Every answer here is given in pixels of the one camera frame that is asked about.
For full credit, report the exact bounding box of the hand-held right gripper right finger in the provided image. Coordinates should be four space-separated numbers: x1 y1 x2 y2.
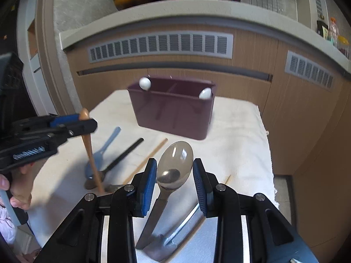
192 158 296 263

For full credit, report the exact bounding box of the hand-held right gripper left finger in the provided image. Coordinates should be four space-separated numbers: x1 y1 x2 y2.
33 157 158 263

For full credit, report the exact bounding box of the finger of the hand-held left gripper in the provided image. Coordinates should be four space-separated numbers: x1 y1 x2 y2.
56 119 98 143
49 114 81 128

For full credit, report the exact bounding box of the brown wooden spoon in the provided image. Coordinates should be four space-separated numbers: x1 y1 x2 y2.
79 108 106 195

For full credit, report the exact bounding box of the light blue plastic spoon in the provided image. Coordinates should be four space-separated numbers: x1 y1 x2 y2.
84 127 122 180

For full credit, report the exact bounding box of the large black-handled steel spoon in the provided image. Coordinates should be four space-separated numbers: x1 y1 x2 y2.
135 140 194 250

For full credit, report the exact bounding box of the maroon utensil holder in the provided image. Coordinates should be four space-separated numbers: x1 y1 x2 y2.
127 75 217 141

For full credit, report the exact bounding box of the person's left hand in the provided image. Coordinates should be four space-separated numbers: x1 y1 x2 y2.
0 164 35 209

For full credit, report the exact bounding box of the wooden chopstick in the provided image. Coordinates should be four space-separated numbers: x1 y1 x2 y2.
168 175 231 263
121 138 168 185

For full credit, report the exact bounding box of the white table cloth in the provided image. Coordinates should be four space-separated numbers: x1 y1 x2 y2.
27 89 279 263

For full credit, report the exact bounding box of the white round-ended utensil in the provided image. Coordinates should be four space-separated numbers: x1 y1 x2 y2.
198 87 213 100
138 77 152 91

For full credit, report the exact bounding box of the person's pink clothing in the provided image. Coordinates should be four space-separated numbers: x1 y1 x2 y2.
0 205 16 243

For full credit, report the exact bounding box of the long grey vent grille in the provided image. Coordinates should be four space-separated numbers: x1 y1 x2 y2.
88 32 234 64

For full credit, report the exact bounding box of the wooden kitchen cabinet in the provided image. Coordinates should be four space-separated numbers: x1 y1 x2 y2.
59 0 351 255

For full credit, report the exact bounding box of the short grey vent grille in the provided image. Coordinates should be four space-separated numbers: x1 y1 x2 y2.
285 51 336 91

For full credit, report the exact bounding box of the dark sauce bottle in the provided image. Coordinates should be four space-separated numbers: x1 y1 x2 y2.
316 19 330 41

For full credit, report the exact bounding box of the jar with yellow lid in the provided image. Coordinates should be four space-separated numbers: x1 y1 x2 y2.
337 35 350 59

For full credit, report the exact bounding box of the small black-handled spoon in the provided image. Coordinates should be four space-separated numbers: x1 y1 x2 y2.
84 138 144 191

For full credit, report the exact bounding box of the white door frame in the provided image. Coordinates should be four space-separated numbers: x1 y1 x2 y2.
16 0 59 117

